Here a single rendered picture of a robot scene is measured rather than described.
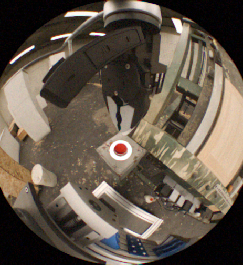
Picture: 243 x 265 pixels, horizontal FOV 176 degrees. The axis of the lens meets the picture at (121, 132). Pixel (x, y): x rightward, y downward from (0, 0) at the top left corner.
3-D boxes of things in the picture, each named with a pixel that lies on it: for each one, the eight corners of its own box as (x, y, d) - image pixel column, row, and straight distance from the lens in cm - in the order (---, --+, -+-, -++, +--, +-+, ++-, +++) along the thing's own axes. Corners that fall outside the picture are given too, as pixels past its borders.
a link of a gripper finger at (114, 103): (135, 124, 21) (140, 91, 16) (119, 136, 18) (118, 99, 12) (127, 119, 22) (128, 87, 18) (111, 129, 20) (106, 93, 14)
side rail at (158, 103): (148, 120, 49) (141, 118, 39) (186, 29, 117) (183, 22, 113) (156, 125, 48) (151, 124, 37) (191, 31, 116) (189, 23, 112)
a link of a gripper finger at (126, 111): (144, 130, 20) (154, 96, 15) (128, 144, 17) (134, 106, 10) (135, 124, 21) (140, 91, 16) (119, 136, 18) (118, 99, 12)
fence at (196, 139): (183, 146, 43) (185, 148, 39) (210, 40, 101) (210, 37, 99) (191, 152, 44) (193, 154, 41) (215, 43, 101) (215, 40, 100)
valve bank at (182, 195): (139, 190, 59) (152, 191, 36) (152, 175, 62) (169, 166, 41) (182, 220, 84) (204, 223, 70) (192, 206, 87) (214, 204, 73)
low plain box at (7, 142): (13, 153, 413) (-1, 138, 398) (20, 143, 377) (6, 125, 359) (13, 175, 347) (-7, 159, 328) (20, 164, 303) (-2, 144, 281)
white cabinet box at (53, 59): (60, 100, 430) (48, 60, 424) (71, 94, 439) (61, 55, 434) (63, 102, 372) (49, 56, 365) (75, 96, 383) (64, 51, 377)
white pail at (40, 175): (44, 176, 180) (25, 167, 155) (54, 167, 166) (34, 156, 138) (51, 191, 165) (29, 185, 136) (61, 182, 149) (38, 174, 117)
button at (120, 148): (112, 150, 25) (111, 147, 23) (120, 143, 26) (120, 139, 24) (120, 159, 24) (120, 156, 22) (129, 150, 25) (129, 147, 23)
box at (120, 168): (104, 164, 42) (94, 148, 26) (121, 151, 44) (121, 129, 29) (120, 182, 40) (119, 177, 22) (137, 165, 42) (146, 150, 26)
